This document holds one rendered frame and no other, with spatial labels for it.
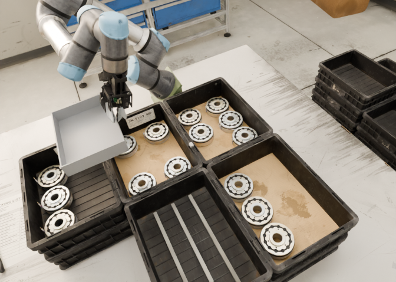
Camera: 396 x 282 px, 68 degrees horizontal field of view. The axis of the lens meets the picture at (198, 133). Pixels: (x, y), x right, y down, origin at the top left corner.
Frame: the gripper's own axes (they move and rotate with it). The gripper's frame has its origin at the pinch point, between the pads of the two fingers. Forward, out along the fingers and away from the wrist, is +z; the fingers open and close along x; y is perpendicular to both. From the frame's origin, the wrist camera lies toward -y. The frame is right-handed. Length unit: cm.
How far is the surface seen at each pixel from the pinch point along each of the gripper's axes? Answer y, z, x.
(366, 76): -8, 12, 166
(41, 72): -239, 116, -9
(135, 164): 2.4, 23.7, 7.0
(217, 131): 5.5, 13.4, 41.8
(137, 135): -12.0, 22.1, 12.8
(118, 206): 23.1, 17.2, -6.5
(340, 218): 61, 6, 51
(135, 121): -14.3, 15.9, 12.8
